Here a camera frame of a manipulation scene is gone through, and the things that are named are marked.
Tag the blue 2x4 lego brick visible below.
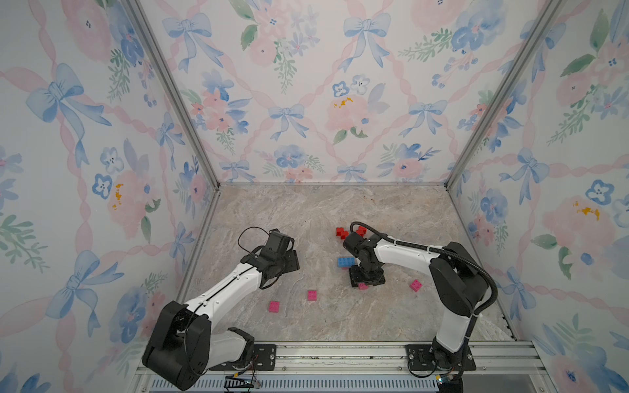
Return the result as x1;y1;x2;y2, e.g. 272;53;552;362
337;257;356;270

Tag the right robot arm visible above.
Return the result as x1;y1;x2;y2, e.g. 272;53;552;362
342;232;497;373

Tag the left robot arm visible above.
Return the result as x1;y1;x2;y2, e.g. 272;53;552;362
142;229;300;391

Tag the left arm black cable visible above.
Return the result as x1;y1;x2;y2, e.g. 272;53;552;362
237;226;271;254

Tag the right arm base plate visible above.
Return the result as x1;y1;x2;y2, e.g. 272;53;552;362
405;343;477;372

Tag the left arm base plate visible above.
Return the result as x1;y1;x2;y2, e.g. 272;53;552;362
209;344;277;372

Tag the aluminium front rail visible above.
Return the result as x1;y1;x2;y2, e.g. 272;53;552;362
190;342;557;392

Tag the left corner aluminium post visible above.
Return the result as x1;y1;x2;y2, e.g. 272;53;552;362
121;0;219;192

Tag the corner aluminium post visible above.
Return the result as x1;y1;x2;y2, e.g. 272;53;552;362
121;0;219;192
444;0;564;192

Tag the right corner aluminium post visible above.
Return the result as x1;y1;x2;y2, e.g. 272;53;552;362
444;0;564;192

